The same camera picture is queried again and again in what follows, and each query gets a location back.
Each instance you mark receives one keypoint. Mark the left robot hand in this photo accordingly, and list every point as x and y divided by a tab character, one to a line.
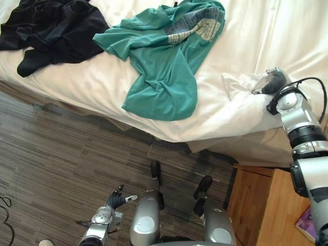
118	198

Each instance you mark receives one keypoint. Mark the teal printed t-shirt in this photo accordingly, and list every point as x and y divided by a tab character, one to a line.
164	77

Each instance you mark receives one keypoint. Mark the wooden nightstand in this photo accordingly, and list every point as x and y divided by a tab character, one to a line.
269	205

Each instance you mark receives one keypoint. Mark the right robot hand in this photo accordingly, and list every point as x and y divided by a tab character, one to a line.
273	80

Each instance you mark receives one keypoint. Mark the bed with white sheet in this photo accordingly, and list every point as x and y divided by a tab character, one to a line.
89	82

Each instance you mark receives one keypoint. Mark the white bed duvet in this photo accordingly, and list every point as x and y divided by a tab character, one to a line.
258	102

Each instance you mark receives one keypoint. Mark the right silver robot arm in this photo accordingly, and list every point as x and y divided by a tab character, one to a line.
305	143

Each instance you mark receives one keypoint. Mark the purple paper booklet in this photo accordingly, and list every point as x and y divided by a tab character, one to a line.
306	223

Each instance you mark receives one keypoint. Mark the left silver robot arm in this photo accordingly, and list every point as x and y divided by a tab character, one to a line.
98	225

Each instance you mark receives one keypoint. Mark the black crumpled garment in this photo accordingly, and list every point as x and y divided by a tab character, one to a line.
57	33

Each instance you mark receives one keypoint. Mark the left silver robot leg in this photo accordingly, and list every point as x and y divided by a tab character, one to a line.
147	212

